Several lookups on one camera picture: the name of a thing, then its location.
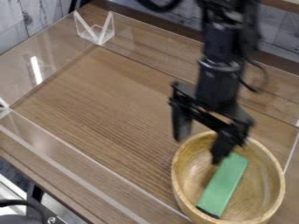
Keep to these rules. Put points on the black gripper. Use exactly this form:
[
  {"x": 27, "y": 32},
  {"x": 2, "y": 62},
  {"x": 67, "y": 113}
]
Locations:
[{"x": 210, "y": 103}]

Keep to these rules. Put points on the green stick block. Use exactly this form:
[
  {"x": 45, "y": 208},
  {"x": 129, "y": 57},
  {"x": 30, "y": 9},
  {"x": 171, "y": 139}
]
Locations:
[{"x": 223, "y": 184}]

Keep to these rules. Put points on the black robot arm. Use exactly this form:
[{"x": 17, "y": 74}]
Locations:
[{"x": 230, "y": 32}]

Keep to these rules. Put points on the wooden bowl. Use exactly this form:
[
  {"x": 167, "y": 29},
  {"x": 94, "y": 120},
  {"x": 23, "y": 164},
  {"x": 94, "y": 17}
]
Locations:
[{"x": 260, "y": 193}]

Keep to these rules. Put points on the clear acrylic barrier wall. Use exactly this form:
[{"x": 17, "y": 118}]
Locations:
[{"x": 87, "y": 130}]

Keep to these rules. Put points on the clear acrylic corner bracket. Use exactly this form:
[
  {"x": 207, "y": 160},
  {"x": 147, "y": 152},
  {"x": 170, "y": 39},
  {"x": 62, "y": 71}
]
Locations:
[{"x": 98, "y": 34}]

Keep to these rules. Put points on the black table leg frame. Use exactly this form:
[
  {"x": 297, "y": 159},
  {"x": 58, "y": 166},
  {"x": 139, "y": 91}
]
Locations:
[{"x": 46, "y": 215}]

